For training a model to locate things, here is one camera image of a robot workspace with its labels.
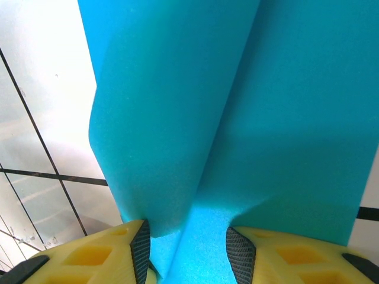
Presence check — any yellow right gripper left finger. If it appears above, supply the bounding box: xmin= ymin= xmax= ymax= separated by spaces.
xmin=4 ymin=218 xmax=158 ymax=284

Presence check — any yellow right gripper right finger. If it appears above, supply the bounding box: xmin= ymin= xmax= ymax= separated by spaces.
xmin=225 ymin=226 xmax=379 ymax=284

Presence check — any blue paper sheet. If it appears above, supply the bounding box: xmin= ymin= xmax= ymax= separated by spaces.
xmin=77 ymin=0 xmax=379 ymax=284

